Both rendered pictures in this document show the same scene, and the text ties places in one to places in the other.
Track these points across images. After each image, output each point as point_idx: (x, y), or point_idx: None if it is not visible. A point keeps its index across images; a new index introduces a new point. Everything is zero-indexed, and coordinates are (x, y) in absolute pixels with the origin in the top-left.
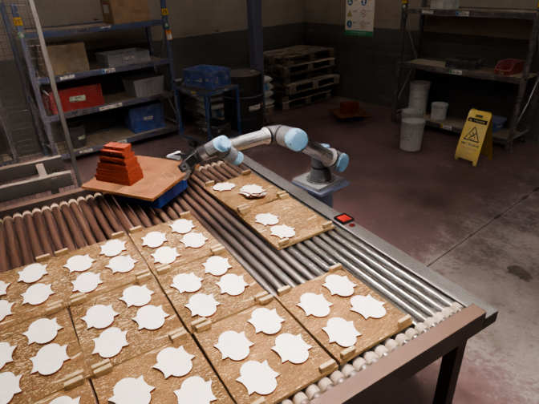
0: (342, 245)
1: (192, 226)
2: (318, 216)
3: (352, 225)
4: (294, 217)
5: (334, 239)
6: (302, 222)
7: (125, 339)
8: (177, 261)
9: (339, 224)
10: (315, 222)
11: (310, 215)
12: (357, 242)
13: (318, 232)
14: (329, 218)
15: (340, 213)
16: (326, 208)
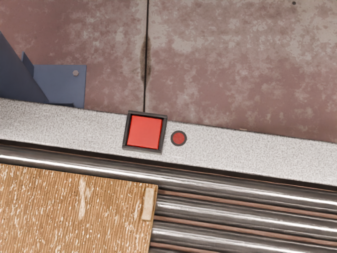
0: (229, 236)
1: None
2: (91, 177)
3: (180, 139)
4: (46, 234)
5: (185, 219)
6: (82, 237)
7: None
8: None
9: (150, 157)
10: (108, 210)
11: (69, 193)
12: (244, 194)
13: (149, 240)
14: (109, 154)
15: (115, 114)
16: (69, 121)
